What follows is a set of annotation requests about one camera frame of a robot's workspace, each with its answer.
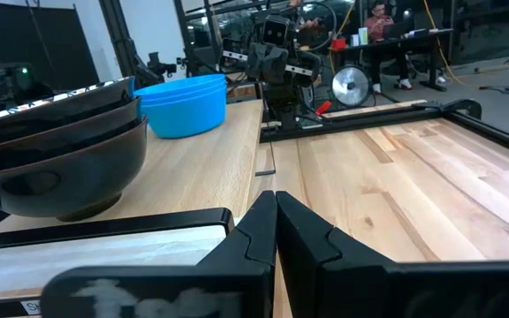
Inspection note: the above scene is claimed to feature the black laptop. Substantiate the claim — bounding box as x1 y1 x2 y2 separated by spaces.
382 18 430 40

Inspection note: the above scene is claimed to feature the round white fan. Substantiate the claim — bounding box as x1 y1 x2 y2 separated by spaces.
330 64 372 109

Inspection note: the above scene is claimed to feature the black partition panel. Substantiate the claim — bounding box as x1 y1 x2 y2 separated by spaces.
0 0 101 92

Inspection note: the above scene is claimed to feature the person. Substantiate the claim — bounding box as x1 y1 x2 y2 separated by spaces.
362 0 414 95

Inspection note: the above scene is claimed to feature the background robot with green light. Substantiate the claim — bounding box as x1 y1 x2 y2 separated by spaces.
0 61 57 105

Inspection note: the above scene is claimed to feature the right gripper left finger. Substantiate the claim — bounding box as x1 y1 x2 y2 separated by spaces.
40 190 278 318

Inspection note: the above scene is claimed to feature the black table clamp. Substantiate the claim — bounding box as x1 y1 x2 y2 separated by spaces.
424 98 484 121

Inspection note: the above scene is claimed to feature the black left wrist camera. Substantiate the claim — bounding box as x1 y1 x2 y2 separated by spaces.
262 14 291 46

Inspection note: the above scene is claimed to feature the black desk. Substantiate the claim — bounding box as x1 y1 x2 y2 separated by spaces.
328 26 455 94

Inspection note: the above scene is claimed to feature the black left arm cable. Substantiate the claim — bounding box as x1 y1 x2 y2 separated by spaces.
298 0 338 52

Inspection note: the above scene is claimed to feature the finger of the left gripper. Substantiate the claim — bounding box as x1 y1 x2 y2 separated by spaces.
276 46 300 85
248 46 277 84

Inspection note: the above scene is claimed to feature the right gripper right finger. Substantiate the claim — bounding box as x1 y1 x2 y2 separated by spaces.
275 190 509 318

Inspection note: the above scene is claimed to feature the black frame upright post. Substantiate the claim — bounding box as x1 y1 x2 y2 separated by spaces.
98 0 167 89

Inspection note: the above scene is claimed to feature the long yellow cable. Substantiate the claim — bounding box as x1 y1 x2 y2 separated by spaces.
421 0 466 87

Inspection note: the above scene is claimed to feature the black aluminium table frame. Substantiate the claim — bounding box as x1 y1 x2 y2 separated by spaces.
258 99 509 163

